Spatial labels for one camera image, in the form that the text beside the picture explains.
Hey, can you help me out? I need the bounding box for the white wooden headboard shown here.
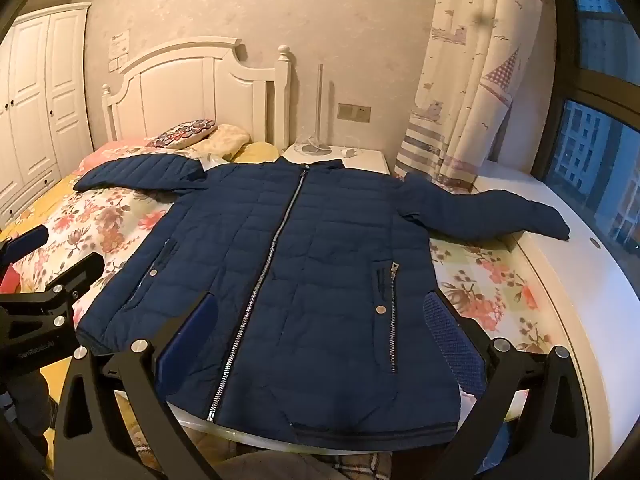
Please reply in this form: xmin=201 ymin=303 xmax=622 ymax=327
xmin=101 ymin=36 xmax=292 ymax=161

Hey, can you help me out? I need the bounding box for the bed with floral sheet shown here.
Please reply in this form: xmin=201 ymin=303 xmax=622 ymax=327
xmin=0 ymin=135 xmax=566 ymax=461

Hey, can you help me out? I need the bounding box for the brass wall socket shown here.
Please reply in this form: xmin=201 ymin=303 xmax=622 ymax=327
xmin=337 ymin=103 xmax=372 ymax=122

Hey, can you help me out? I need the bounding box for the cream fluffy pillow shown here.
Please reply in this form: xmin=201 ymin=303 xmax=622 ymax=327
xmin=192 ymin=124 xmax=251 ymax=166

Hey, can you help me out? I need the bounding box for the patterned round pillow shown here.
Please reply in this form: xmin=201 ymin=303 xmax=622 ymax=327
xmin=147 ymin=119 xmax=218 ymax=150

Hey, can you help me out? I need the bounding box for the white wardrobe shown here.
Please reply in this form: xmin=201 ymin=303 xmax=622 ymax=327
xmin=0 ymin=2 xmax=93 ymax=221

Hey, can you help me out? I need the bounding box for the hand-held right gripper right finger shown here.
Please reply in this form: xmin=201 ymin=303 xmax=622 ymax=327
xmin=422 ymin=292 xmax=588 ymax=480

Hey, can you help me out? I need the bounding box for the slim white table lamp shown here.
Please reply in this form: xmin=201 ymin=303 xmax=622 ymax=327
xmin=295 ymin=64 xmax=333 ymax=155

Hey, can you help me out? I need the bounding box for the dark framed window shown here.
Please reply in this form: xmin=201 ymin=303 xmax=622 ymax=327
xmin=530 ymin=0 xmax=640 ymax=271

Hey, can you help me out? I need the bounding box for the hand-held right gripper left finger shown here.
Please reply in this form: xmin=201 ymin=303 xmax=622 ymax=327
xmin=52 ymin=294 xmax=223 ymax=480

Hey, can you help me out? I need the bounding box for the yellow pillow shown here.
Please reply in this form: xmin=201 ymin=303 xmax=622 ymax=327
xmin=235 ymin=141 xmax=281 ymax=165

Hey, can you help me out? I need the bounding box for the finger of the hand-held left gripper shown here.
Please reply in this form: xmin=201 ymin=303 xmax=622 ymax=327
xmin=0 ymin=251 xmax=105 ymax=341
xmin=0 ymin=225 xmax=50 ymax=273

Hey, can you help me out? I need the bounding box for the printed beige curtain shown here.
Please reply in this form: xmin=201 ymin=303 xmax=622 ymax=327
xmin=395 ymin=0 xmax=546 ymax=193

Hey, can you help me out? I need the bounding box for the white wall switch panel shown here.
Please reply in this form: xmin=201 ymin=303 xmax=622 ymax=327
xmin=107 ymin=30 xmax=132 ymax=72

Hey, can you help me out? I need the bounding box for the navy blue quilted jacket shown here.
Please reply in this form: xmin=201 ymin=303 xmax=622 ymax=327
xmin=72 ymin=155 xmax=572 ymax=448

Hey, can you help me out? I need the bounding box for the person's left hand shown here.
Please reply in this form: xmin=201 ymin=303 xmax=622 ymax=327
xmin=7 ymin=367 xmax=53 ymax=431

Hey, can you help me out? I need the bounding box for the white nightstand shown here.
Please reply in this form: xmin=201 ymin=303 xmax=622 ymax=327
xmin=282 ymin=144 xmax=391 ymax=176

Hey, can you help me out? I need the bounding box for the white window seat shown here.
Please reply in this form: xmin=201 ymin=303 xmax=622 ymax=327
xmin=470 ymin=170 xmax=640 ymax=411

